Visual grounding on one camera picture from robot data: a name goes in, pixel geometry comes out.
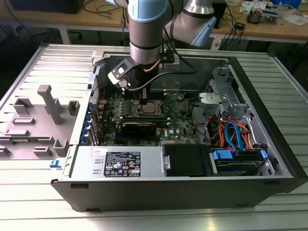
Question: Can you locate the metal socket cover frame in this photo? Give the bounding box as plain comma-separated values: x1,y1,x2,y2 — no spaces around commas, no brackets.
137,100,163,116

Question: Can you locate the silver square CPU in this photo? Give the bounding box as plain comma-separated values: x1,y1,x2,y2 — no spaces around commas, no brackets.
141,102,159,114

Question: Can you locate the CPU socket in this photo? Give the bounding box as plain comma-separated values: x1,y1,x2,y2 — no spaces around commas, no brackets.
136,99,164,117

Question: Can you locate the green RAM stick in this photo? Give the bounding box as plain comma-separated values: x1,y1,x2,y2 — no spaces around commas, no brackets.
121,119,170,128

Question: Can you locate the pale grey case latch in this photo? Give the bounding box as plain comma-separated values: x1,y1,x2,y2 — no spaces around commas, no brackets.
91,51,108,67

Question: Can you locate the green motherboard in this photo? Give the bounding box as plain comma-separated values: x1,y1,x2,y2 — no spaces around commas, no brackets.
96,90,205,147

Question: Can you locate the black graphics card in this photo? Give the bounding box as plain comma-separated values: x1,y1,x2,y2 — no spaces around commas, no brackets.
120,121,157,138

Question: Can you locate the silver metal drive cage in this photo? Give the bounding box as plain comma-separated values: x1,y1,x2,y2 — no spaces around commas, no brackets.
197,67,253,116

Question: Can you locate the silver power supply with label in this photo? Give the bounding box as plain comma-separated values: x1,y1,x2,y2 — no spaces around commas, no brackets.
63,145,167,179

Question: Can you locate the tall black box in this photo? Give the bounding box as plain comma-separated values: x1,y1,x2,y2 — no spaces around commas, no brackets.
213,0,228,29

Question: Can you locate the blue disk carrier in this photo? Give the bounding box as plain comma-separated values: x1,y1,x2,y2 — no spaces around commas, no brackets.
211,149,269,178

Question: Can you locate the black open PC case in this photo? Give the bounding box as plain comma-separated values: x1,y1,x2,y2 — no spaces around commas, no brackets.
50,49,308,213

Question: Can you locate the grey plastic parts rack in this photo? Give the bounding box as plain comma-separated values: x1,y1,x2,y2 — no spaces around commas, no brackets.
0,84,81,159

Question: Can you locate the large black case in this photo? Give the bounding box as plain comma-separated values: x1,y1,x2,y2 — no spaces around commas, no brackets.
9,0,85,14

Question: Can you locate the white printed card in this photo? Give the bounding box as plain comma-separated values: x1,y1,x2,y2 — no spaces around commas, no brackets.
239,1,256,14

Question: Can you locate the copper finned heat sink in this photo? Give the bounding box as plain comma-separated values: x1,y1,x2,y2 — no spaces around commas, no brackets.
247,7,264,24

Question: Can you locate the black hard disk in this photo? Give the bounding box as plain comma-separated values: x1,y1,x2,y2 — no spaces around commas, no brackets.
216,160,262,176

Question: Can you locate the wooden desk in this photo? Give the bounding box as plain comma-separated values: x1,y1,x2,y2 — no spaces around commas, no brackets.
0,0,308,45

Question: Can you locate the grey metal device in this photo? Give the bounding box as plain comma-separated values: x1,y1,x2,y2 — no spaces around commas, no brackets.
261,8,281,25

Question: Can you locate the white paper sheet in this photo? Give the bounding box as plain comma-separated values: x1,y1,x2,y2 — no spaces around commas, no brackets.
281,14,308,26

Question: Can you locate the copper coloured cable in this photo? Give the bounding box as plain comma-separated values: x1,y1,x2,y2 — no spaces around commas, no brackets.
143,60,160,73

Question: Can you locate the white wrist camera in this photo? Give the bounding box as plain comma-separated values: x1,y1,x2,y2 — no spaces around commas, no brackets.
107,58,136,91

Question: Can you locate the white camera box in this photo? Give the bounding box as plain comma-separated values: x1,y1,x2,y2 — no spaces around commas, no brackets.
160,51,180,66

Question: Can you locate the black camera cable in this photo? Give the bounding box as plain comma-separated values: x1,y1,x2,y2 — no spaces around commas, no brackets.
127,48,197,91

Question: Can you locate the blue cable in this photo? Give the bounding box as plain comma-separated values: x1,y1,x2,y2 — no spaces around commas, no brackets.
227,20,238,46

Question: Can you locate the blue flat wire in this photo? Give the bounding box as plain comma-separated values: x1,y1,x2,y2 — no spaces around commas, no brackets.
225,122,246,151

